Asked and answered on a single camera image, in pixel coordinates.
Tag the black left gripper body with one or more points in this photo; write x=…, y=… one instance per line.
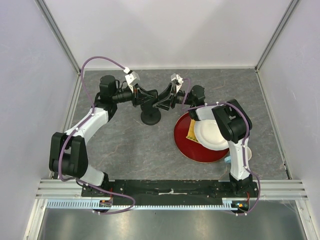
x=135, y=100

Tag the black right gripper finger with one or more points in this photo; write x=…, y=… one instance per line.
x=164, y=104
x=165, y=94

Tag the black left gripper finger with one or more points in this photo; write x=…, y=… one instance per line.
x=145, y=100
x=152, y=92

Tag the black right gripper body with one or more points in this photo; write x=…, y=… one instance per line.
x=175, y=98

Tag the black smartphone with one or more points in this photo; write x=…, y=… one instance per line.
x=154, y=101

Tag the black phone stand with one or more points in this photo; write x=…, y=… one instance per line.
x=150, y=115

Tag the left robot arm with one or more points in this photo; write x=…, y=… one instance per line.
x=68, y=150

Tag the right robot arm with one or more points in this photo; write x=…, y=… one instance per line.
x=234, y=125

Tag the yellow sponge cloth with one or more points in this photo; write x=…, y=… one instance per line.
x=191, y=131

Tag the white paper plate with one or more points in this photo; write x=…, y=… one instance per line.
x=209, y=136

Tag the red round tray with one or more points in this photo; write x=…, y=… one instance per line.
x=192, y=149

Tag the light blue mug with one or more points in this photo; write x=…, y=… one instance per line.
x=227, y=159

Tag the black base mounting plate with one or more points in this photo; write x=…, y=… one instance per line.
x=178, y=191

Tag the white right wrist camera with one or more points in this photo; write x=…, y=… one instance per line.
x=177, y=82

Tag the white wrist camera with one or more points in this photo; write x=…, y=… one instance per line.
x=131, y=78
x=177, y=82

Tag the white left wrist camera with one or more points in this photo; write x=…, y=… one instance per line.
x=131, y=78

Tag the slotted cable duct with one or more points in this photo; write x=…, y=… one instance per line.
x=96, y=204

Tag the aluminium front rail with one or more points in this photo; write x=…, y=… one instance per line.
x=270, y=190

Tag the aluminium frame post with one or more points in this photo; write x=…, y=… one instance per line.
x=293, y=4
x=42, y=5

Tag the right aluminium frame post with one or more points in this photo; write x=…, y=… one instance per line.
x=293, y=4

